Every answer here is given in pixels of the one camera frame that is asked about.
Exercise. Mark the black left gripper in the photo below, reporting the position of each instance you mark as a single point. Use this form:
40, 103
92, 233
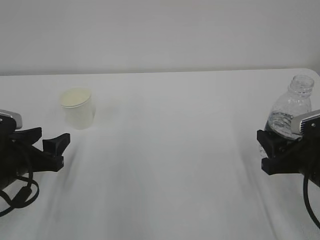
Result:
18, 154

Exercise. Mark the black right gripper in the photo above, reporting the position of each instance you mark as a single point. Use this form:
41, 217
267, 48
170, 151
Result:
300, 156

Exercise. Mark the clear green-label water bottle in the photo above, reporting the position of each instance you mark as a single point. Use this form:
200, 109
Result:
296, 101

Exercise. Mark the white paper cup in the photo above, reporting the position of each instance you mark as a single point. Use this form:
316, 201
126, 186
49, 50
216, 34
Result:
78, 107

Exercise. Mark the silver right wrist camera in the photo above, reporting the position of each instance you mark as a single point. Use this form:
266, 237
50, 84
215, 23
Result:
306, 124

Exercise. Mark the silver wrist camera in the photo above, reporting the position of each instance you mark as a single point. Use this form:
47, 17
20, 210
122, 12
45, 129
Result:
14, 115
306, 124

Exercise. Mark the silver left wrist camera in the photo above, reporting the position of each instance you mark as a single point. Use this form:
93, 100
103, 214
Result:
14, 115

